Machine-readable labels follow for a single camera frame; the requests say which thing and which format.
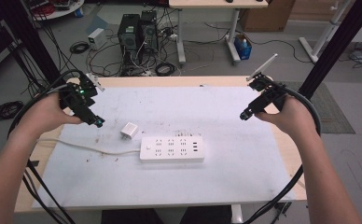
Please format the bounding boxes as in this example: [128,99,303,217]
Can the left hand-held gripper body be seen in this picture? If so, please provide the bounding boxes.
[59,72,105,110]

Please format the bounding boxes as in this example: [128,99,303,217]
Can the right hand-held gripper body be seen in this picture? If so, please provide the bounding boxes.
[245,52,291,112]

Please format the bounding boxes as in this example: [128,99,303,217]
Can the person's left hand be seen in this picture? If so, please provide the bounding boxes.
[21,91,84,135]

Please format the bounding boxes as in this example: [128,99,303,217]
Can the person's right hand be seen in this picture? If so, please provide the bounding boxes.
[255,94,319,142]

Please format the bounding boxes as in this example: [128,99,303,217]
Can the white charger plug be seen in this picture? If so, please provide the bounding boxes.
[119,121,140,141]

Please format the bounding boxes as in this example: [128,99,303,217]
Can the white table mat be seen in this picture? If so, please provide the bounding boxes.
[32,86,296,209]

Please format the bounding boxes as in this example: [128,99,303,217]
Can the small white box device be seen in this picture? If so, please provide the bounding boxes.
[87,27,108,51]

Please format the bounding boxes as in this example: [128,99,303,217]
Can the grey floor mat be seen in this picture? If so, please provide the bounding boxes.
[281,80,356,135]

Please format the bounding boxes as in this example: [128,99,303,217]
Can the cardboard box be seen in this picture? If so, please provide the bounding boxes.
[238,0,297,33]

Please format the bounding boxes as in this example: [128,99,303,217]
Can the black computer tower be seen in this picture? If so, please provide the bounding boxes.
[139,9,160,61]
[117,13,141,67]

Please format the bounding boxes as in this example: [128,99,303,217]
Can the white metal stand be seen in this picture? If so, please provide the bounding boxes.
[298,0,355,64]

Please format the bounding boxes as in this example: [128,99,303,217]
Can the white power strip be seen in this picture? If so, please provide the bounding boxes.
[139,135,205,163]

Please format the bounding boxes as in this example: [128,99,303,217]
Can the round white table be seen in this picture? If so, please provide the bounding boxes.
[29,0,86,21]

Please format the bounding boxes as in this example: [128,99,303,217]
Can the white desk with legs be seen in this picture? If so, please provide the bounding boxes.
[168,0,270,66]

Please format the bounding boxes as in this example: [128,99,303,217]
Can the white table leg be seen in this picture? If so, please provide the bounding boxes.
[230,203,244,224]

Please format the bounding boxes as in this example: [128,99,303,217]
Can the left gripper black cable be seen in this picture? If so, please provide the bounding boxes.
[7,69,84,138]

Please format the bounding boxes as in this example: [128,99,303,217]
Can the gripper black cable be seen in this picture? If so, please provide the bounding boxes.
[244,86,323,224]
[7,69,84,138]

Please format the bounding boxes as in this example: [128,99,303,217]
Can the white power strip cable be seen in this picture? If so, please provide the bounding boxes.
[35,137,142,156]

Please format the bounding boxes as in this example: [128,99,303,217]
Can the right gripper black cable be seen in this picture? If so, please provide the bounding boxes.
[244,86,323,224]

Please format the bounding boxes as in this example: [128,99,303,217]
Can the coiled black cable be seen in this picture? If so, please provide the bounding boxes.
[154,62,177,77]
[0,100,25,122]
[69,40,91,55]

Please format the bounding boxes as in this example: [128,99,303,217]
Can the black frame post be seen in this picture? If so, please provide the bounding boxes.
[298,0,362,101]
[0,0,63,86]

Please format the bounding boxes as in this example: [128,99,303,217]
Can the black cables under table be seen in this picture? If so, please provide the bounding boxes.
[21,159,77,224]

